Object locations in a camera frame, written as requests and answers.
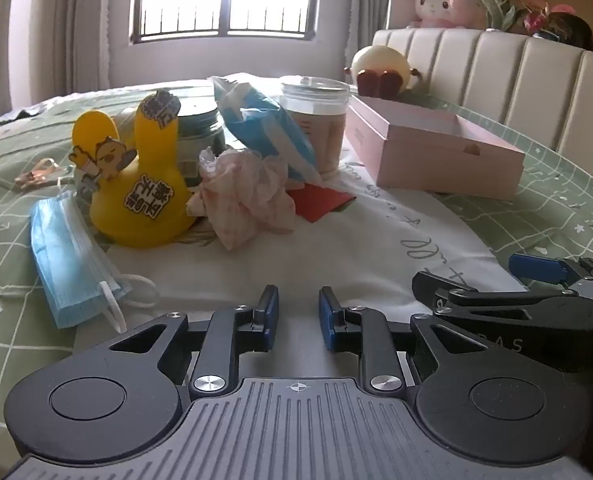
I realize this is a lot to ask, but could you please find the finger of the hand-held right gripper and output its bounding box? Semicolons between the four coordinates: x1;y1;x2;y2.
411;270;593;333
508;253;593;292

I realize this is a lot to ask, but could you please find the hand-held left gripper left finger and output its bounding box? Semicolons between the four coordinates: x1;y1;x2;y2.
107;284;280;395

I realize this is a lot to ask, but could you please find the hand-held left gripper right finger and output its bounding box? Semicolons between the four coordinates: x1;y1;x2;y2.
318;286;478;394

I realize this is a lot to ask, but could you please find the pink checked cloth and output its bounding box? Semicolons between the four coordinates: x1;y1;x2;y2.
186;146;297;252

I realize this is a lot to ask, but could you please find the pink box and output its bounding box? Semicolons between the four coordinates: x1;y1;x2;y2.
345;94;526;200

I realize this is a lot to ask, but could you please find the yellow duck toy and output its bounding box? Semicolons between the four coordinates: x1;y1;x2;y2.
71;88;197;249

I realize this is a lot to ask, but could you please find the blue tissue packet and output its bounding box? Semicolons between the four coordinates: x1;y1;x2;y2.
207;75;322;186

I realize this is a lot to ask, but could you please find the blue face mask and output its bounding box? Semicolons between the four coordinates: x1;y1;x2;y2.
29;191;158;333

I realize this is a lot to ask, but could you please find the green and white bedsheet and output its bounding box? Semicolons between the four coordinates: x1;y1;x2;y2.
0;72;593;376

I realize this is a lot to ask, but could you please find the red envelope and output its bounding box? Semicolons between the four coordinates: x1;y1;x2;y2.
289;182;356;223

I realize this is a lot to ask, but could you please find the cream padded headboard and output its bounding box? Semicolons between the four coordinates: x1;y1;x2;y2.
371;27;593;191

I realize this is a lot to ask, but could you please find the clear jar with tan contents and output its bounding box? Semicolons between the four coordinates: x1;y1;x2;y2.
279;75;351;176

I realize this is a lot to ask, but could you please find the dark round object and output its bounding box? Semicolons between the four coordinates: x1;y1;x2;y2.
541;14;593;52

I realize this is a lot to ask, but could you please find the cream round plush toy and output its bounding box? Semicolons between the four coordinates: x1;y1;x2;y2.
344;45;422;100

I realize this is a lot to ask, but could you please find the pink leafy plant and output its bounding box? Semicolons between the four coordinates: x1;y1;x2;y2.
518;0;575;36

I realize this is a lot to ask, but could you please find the green leafy plant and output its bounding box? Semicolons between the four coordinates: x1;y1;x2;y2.
479;0;518;33

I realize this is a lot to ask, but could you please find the pink hair clip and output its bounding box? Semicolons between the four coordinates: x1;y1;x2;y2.
15;157;72;187

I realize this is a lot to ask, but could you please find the pink bunny plush toy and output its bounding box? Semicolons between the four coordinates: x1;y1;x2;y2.
407;0;485;29

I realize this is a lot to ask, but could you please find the grey curtain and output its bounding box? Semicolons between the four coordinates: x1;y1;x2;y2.
51;0;133;92
317;0;395;77

